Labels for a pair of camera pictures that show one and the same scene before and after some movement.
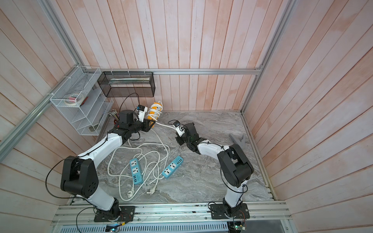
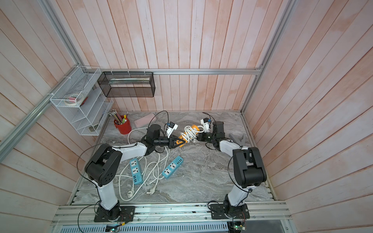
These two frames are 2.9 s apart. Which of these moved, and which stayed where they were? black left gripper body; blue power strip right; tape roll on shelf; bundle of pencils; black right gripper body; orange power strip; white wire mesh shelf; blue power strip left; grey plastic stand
Moved: black left gripper body; black right gripper body; orange power strip
Stayed: tape roll on shelf; white wire mesh shelf; blue power strip left; grey plastic stand; bundle of pencils; blue power strip right
